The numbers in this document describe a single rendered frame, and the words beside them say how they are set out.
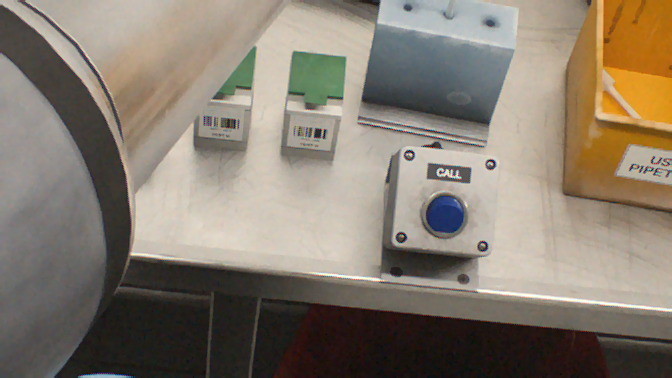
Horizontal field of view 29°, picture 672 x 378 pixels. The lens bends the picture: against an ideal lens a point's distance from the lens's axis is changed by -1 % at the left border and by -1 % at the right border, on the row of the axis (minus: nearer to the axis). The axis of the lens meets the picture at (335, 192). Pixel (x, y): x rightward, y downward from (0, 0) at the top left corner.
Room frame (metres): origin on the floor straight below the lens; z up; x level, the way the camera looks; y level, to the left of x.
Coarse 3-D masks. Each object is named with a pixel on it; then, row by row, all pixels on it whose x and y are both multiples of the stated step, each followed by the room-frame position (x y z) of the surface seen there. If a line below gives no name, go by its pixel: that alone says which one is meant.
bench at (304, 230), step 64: (320, 0) 0.73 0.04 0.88; (512, 0) 0.78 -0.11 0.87; (576, 0) 0.79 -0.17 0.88; (256, 64) 0.65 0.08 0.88; (512, 64) 0.71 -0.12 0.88; (192, 128) 0.58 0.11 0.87; (256, 128) 0.59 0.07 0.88; (384, 128) 0.62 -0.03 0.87; (512, 128) 0.64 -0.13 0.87; (192, 192) 0.53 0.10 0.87; (256, 192) 0.54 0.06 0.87; (320, 192) 0.55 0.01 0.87; (384, 192) 0.56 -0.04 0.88; (512, 192) 0.58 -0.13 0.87; (192, 256) 0.47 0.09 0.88; (256, 256) 0.48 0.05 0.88; (320, 256) 0.49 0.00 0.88; (512, 256) 0.52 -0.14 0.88; (576, 256) 0.54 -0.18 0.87; (640, 256) 0.55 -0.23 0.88; (256, 320) 0.50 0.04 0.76; (512, 320) 0.49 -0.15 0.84; (576, 320) 0.50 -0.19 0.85; (640, 320) 0.50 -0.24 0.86
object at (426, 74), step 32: (384, 0) 0.65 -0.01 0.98; (416, 0) 0.66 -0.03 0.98; (448, 0) 0.67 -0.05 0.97; (384, 32) 0.63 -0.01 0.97; (416, 32) 0.63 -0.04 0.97; (448, 32) 0.64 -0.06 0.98; (480, 32) 0.64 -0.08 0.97; (512, 32) 0.65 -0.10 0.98; (384, 64) 0.63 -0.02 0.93; (416, 64) 0.63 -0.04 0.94; (448, 64) 0.63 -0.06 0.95; (480, 64) 0.63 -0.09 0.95; (384, 96) 0.63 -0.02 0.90; (416, 96) 0.63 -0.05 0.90; (448, 96) 0.63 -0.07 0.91; (480, 96) 0.63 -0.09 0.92; (416, 128) 0.62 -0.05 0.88; (448, 128) 0.62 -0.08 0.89; (480, 128) 0.63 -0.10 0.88
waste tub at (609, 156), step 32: (608, 0) 0.71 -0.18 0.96; (640, 0) 0.72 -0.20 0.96; (608, 32) 0.72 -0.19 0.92; (640, 32) 0.72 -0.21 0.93; (576, 64) 0.69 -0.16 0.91; (608, 64) 0.72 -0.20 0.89; (640, 64) 0.72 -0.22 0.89; (576, 96) 0.65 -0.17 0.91; (608, 96) 0.69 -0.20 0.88; (640, 96) 0.69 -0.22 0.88; (576, 128) 0.62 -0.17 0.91; (608, 128) 0.59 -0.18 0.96; (640, 128) 0.59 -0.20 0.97; (576, 160) 0.59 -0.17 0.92; (608, 160) 0.59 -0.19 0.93; (640, 160) 0.59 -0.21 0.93; (576, 192) 0.59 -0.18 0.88; (608, 192) 0.59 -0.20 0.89; (640, 192) 0.59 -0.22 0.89
